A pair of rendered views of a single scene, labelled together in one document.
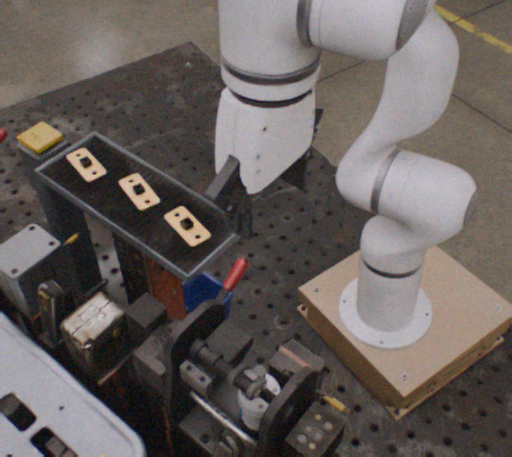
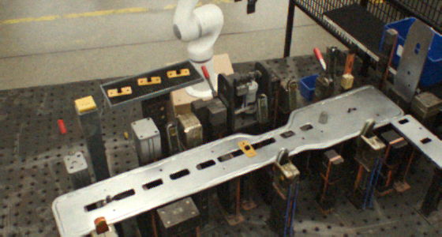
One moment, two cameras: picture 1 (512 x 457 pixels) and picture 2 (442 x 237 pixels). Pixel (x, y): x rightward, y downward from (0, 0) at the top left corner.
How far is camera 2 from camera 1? 1.55 m
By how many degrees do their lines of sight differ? 47
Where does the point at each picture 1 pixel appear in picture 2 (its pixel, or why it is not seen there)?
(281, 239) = (133, 110)
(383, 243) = (204, 47)
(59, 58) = not seen: outside the picture
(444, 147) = (69, 75)
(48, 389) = (201, 153)
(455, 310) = (216, 67)
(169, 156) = (41, 133)
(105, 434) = (230, 141)
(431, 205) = (216, 16)
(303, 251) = not seen: hidden behind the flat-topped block
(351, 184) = (191, 30)
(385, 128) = (193, 1)
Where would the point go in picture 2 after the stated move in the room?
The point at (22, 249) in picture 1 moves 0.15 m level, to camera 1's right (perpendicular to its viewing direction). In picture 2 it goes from (144, 128) to (165, 103)
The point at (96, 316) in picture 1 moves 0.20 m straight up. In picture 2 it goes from (189, 119) to (187, 77)
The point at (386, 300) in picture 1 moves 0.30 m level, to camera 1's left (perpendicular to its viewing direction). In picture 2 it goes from (211, 71) to (182, 109)
